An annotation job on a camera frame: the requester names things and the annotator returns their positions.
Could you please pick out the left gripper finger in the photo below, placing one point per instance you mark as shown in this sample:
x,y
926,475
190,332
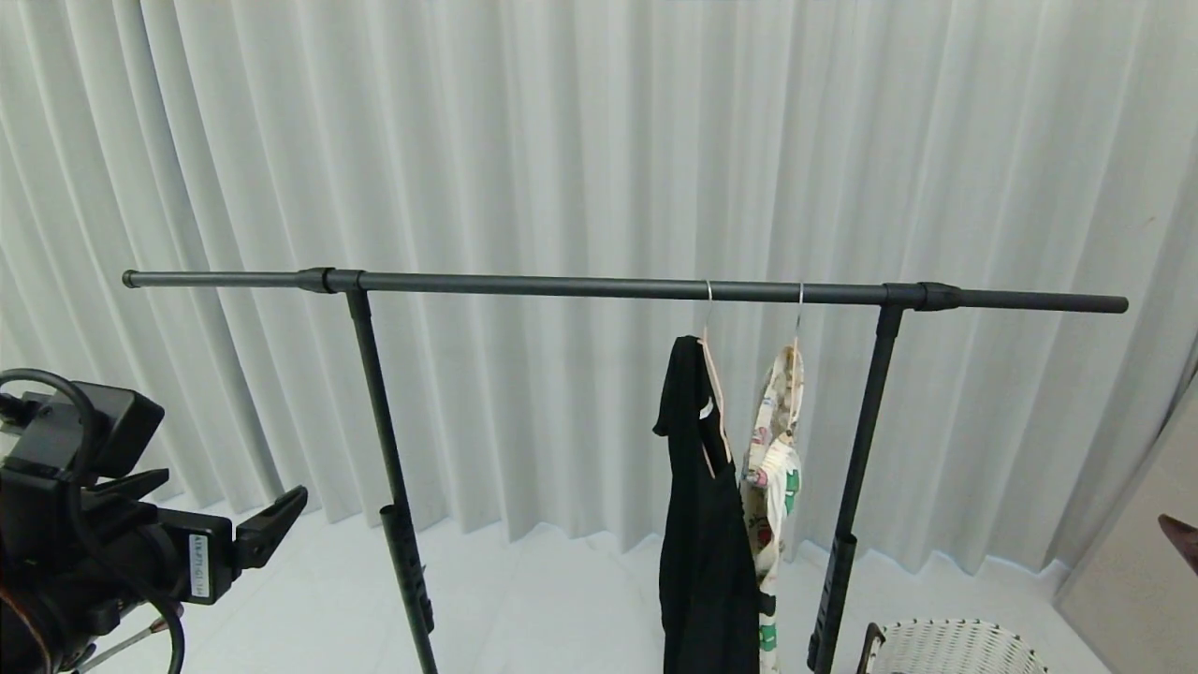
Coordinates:
x,y
267,529

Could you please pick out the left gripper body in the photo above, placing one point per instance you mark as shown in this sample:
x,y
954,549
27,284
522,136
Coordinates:
x,y
168,562

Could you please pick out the black garment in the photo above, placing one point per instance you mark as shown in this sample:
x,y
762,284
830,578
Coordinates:
x,y
702,562

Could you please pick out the pink clothes hanger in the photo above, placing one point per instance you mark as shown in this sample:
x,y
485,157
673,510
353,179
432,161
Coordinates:
x,y
716,402
798,318

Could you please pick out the cream printed garment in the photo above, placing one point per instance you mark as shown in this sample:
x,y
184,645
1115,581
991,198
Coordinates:
x,y
772,487

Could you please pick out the black clothes rack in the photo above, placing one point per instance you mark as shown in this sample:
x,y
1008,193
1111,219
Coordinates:
x,y
562,286

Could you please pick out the white laundry basket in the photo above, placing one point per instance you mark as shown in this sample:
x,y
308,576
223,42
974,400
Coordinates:
x,y
955,651

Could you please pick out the white curtain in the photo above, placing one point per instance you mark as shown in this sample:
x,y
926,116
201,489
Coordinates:
x,y
608,122

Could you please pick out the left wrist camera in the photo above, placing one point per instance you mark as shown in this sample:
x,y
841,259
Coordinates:
x,y
103,421

